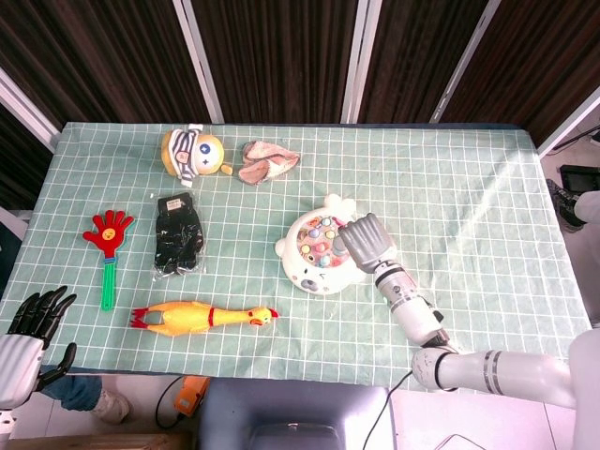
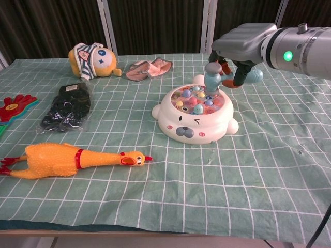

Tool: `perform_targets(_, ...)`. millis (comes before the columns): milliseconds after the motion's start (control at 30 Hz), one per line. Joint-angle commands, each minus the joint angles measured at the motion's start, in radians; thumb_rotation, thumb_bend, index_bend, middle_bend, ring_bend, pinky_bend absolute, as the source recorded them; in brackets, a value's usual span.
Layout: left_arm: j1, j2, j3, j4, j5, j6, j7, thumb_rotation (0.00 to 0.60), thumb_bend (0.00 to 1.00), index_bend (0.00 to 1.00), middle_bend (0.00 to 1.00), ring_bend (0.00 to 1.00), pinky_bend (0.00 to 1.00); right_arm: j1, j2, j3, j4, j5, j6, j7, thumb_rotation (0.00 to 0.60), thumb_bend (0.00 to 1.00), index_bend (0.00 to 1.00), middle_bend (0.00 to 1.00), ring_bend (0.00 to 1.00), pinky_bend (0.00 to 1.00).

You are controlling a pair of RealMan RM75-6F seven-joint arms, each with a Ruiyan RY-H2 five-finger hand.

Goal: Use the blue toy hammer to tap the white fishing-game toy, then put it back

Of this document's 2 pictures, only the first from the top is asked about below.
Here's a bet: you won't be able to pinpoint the silver right hand orange fingertips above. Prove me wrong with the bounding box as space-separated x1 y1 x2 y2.
333 213 398 275

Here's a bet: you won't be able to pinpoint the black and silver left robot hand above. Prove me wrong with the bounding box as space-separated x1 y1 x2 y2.
0 285 79 408

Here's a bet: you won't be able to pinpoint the white fishing game toy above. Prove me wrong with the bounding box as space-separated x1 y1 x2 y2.
275 193 368 296

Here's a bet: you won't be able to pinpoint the blue jeans leg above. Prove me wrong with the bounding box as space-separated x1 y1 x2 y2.
39 373 103 413

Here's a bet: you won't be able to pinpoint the green checked tablecloth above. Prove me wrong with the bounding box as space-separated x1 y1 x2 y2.
0 122 600 407

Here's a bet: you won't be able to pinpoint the white sneaker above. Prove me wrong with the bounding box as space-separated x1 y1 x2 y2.
91 390 131 426

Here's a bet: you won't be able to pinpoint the pink crumpled cloth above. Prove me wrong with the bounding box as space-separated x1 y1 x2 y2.
237 142 302 186

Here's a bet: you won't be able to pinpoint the yellow rubber chicken toy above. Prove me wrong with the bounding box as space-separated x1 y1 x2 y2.
130 301 280 338

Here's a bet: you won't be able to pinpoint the orange device under table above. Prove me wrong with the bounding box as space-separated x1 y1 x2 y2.
173 374 211 417

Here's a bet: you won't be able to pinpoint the blue-grey robot body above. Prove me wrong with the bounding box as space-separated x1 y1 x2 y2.
196 377 398 450

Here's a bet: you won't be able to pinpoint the yellow plush toy striped scarf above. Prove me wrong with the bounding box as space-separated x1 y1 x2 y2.
160 123 234 188

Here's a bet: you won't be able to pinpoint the black gloves in plastic bag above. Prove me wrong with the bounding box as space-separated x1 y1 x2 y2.
151 190 207 281

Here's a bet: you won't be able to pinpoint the dark sneaker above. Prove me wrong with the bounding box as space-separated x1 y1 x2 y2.
545 177 585 233

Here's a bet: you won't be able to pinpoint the black box on floor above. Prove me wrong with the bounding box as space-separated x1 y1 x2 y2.
559 164 600 192

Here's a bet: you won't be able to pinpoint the white trouser leg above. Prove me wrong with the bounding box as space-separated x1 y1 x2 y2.
575 189 600 227

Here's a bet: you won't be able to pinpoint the black cable by orange device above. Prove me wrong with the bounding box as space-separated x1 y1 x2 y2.
155 377 188 430

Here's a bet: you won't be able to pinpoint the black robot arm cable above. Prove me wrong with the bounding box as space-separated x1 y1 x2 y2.
369 368 416 450

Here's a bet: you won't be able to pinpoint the red hand clapper green handle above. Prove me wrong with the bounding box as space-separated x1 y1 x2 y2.
82 209 136 312

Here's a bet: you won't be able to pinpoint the white partition frame post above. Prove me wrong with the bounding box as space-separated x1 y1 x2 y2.
172 0 224 125
429 0 503 125
537 85 600 157
0 68 63 152
340 0 382 125

